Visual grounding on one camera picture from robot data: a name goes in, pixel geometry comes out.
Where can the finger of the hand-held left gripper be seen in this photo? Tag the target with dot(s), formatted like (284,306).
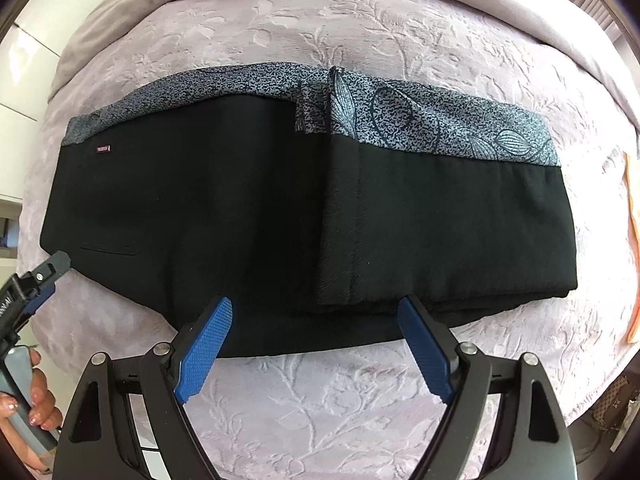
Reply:
(55,264)
(39,301)

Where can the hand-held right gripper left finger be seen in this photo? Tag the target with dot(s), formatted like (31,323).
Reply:
(205,350)

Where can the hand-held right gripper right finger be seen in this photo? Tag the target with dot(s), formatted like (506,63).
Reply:
(425,350)

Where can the black pants with floral trim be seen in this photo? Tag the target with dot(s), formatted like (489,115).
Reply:
(225,210)

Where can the person's left hand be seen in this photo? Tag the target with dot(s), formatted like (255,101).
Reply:
(44,410)

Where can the white drawer cabinet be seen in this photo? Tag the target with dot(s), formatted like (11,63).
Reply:
(20,85)

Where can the brown patterned bag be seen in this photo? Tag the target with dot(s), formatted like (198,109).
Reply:
(612,405)

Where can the peach cloth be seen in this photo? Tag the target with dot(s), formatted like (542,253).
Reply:
(634,250)

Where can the lilac embossed blanket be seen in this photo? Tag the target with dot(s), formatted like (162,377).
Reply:
(350,25)

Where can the grey curtain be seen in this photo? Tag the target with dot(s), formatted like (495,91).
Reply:
(605,0)

